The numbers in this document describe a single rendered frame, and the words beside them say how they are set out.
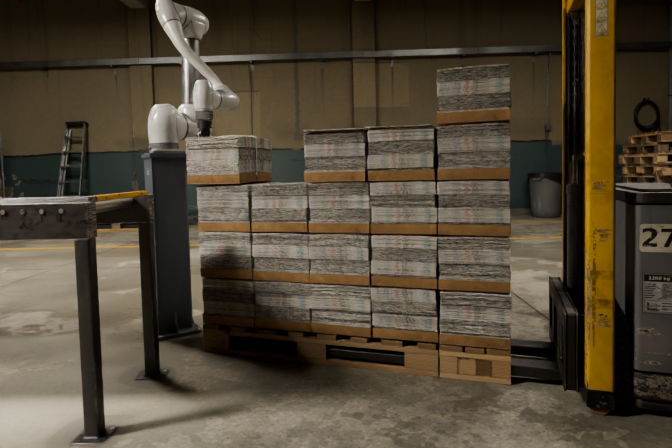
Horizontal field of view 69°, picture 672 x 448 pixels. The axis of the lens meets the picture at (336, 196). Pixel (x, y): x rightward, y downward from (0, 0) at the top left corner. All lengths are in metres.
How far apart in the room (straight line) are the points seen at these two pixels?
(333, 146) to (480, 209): 0.68
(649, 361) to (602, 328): 0.19
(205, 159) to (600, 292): 1.75
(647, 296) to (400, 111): 7.40
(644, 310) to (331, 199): 1.26
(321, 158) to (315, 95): 6.88
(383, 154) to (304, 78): 7.06
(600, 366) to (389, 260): 0.87
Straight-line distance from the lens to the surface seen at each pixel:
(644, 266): 2.01
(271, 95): 9.15
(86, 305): 1.88
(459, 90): 2.12
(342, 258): 2.21
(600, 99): 1.92
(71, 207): 1.84
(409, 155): 2.11
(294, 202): 2.28
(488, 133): 2.08
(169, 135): 2.84
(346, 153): 2.18
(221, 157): 2.41
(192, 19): 3.06
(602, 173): 1.91
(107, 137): 9.98
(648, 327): 2.06
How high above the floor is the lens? 0.89
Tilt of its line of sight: 3 degrees down
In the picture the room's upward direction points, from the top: 1 degrees counter-clockwise
